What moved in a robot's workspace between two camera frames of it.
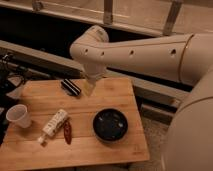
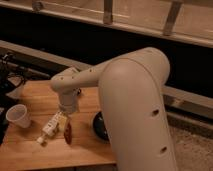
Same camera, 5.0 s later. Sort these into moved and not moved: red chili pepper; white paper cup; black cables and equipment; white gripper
Moved: white gripper
Not moved: red chili pepper; white paper cup; black cables and equipment
